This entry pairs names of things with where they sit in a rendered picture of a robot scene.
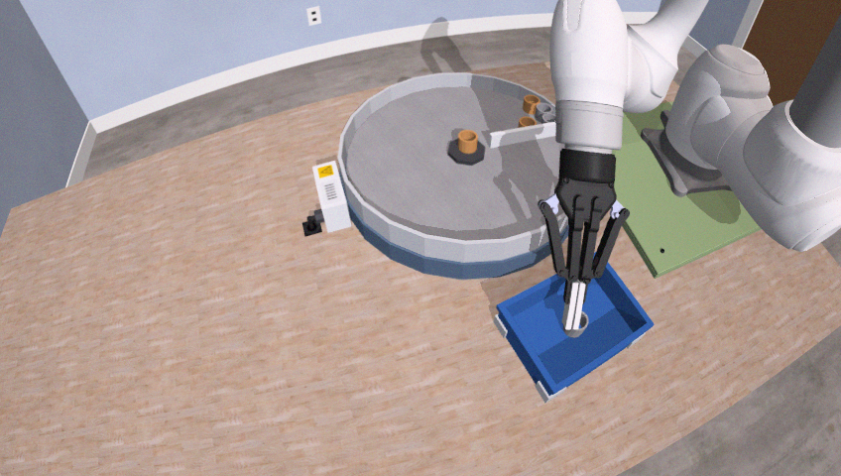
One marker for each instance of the bronze bushing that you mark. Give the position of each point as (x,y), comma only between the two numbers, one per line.
(468,143)
(528,121)
(528,107)

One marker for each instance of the blue crate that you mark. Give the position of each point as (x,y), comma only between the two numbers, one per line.
(613,314)

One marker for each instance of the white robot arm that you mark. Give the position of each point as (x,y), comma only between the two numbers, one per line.
(785,167)

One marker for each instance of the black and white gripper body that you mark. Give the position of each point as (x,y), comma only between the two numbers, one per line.
(577,173)

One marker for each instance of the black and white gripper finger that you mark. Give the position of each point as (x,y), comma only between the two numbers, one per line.
(594,268)
(549,209)

